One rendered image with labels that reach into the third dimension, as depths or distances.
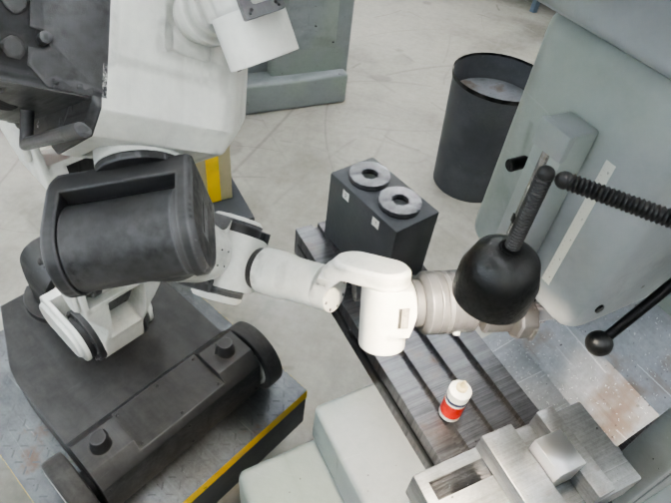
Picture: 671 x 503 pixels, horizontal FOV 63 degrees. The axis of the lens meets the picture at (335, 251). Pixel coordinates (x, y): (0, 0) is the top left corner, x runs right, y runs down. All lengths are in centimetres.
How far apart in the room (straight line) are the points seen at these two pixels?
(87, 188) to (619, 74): 51
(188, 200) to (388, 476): 71
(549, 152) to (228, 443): 121
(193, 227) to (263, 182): 238
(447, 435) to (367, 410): 17
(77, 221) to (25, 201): 241
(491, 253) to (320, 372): 170
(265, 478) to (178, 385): 37
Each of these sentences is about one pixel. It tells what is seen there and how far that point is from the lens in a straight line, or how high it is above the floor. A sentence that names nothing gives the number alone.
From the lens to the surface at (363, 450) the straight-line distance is 110.
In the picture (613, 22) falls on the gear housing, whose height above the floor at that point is 165.
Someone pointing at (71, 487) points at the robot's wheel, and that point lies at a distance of 137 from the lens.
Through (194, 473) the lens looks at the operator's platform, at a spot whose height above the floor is 40.
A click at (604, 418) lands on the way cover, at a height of 88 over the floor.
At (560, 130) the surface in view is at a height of 155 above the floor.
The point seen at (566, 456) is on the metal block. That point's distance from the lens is 95.
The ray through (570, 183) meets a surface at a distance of 43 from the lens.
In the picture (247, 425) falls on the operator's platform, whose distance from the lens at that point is 158.
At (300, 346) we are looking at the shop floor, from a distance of 220.
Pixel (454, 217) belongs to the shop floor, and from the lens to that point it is 288.
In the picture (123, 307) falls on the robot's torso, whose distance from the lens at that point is 138.
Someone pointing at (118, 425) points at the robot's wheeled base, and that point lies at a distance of 139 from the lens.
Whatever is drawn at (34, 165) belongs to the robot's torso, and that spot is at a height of 127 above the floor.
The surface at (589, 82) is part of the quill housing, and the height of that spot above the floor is 158.
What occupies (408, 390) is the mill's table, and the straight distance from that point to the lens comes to 108.
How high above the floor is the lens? 181
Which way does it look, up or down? 45 degrees down
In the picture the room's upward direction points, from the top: 8 degrees clockwise
